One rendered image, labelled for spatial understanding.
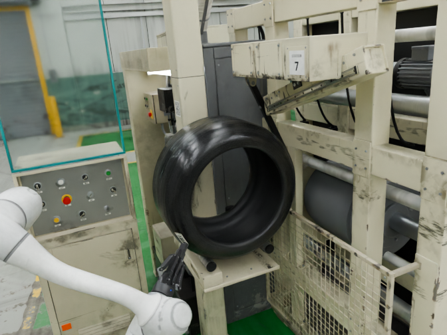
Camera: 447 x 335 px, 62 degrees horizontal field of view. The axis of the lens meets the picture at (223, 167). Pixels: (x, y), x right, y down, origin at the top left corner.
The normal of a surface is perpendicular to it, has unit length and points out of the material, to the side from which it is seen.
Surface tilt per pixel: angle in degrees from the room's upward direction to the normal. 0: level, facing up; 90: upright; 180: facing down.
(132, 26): 90
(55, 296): 90
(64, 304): 90
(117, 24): 90
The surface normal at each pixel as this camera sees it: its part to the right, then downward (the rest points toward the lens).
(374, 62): 0.36, -0.06
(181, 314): 0.70, -0.37
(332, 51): 0.40, 0.25
